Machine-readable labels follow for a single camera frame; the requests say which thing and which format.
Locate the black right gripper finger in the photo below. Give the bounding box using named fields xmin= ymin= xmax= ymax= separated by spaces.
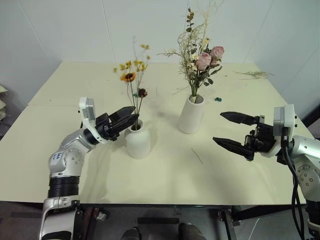
xmin=212 ymin=136 xmax=248 ymax=158
xmin=219 ymin=111 xmax=259 ymax=125

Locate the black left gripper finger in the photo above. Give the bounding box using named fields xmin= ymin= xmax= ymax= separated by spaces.
xmin=109 ymin=106 xmax=137 ymax=124
xmin=111 ymin=113 xmax=140 ymax=136

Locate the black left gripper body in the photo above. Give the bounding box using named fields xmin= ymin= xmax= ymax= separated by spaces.
xmin=94 ymin=112 xmax=121 ymax=144

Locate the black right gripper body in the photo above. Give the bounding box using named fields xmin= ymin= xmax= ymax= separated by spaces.
xmin=244 ymin=115 xmax=277 ymax=161

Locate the yellow sunflower dried bouquet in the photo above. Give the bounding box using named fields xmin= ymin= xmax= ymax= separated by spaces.
xmin=112 ymin=36 xmax=152 ymax=131

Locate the short round white vase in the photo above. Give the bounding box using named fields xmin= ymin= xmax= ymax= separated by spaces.
xmin=124 ymin=118 xmax=152 ymax=160

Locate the thin dry twig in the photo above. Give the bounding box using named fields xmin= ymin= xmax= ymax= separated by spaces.
xmin=191 ymin=147 xmax=204 ymax=165

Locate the loose dried grass sprig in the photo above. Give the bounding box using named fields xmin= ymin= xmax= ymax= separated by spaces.
xmin=233 ymin=70 xmax=276 ymax=81

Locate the tall tapered white vase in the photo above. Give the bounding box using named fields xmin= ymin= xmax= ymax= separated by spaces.
xmin=177 ymin=94 xmax=205 ymax=135

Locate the pink rose dried bouquet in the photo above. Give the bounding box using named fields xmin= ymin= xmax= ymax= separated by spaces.
xmin=156 ymin=0 xmax=226 ymax=104

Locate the dark rounded shape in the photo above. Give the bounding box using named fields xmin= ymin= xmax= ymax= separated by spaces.
xmin=120 ymin=226 xmax=147 ymax=240
xmin=178 ymin=222 xmax=207 ymax=240

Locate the grey stacked material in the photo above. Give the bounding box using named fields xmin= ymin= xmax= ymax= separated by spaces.
xmin=0 ymin=84 xmax=10 ymax=124

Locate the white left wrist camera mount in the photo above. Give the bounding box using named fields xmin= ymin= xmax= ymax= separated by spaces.
xmin=77 ymin=96 xmax=106 ymax=146

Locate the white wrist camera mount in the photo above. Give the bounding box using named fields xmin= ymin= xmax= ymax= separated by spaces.
xmin=261 ymin=104 xmax=299 ymax=159
xmin=77 ymin=96 xmax=106 ymax=146

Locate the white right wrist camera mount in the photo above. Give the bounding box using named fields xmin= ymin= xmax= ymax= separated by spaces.
xmin=261 ymin=104 xmax=299 ymax=159

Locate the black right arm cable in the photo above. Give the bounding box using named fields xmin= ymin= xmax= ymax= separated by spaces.
xmin=281 ymin=134 xmax=306 ymax=240

